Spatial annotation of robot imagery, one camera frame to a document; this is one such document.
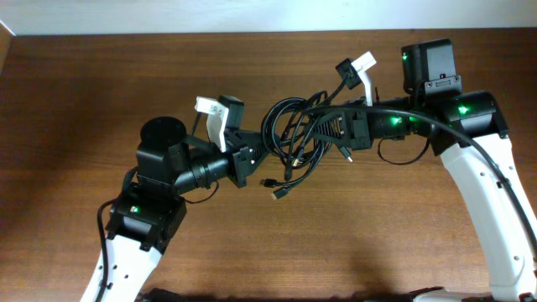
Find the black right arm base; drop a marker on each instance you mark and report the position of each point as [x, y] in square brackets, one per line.
[440, 294]

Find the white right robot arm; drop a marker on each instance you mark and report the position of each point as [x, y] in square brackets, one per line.
[468, 132]

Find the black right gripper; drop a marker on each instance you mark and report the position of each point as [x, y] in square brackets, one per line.
[360, 128]

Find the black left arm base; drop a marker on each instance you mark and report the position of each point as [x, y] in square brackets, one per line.
[160, 295]

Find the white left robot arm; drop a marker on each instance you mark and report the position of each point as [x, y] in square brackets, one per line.
[151, 204]

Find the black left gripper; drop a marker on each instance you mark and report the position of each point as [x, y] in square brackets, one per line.
[242, 162]

